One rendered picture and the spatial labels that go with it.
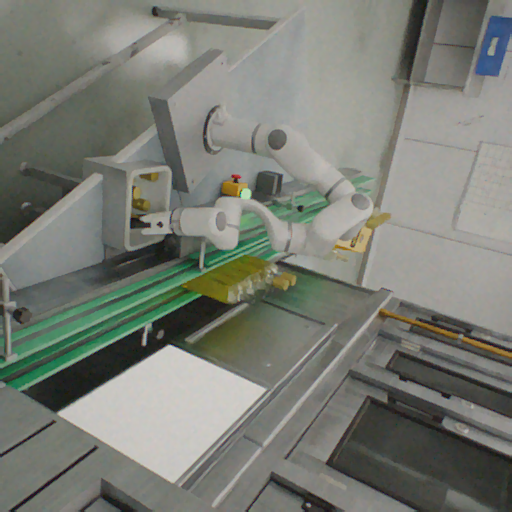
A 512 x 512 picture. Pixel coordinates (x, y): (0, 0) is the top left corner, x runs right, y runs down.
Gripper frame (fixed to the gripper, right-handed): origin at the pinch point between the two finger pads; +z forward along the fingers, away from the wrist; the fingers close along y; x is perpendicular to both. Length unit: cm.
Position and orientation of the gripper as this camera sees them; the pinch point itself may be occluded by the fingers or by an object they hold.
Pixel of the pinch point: (136, 221)
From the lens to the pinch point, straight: 144.2
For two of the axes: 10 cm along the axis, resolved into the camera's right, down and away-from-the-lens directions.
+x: -0.9, -9.6, -2.5
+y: 4.9, -2.6, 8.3
